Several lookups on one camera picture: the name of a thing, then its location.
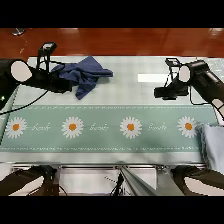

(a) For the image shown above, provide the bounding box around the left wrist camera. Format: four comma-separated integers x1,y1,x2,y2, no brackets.
37,41,58,73

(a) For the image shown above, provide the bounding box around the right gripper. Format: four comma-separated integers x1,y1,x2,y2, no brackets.
153,77,190,101

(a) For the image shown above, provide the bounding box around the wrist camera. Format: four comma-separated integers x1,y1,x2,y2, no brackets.
37,41,58,73
165,57,181,85

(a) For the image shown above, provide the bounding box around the dark blue shirt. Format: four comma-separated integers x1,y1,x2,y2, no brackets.
50,55,115,101

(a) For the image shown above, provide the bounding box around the light blue garment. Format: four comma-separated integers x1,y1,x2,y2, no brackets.
195,122,224,176

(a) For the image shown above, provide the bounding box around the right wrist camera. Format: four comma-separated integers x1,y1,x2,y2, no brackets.
165,57,181,85

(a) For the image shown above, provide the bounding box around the silver frame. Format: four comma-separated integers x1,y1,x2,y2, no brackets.
0,161,224,197

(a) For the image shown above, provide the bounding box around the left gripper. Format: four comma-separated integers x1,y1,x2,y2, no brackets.
48,75,73,95

